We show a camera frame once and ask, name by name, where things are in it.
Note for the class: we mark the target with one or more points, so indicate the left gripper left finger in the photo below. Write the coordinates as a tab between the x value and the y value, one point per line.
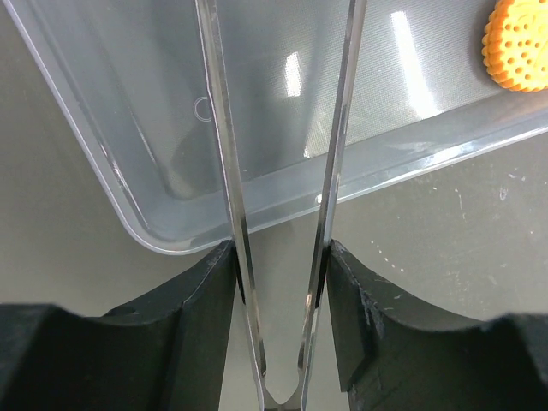
164	350

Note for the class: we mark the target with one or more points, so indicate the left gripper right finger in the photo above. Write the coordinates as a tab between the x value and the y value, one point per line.
397	352

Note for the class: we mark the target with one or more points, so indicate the metal tongs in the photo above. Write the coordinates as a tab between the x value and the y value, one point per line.
218	93

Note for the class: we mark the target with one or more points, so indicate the clear plastic cookie tray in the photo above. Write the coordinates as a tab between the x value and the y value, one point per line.
129	78

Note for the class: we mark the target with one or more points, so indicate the orange cookie near corner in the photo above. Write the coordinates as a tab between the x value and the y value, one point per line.
515	45

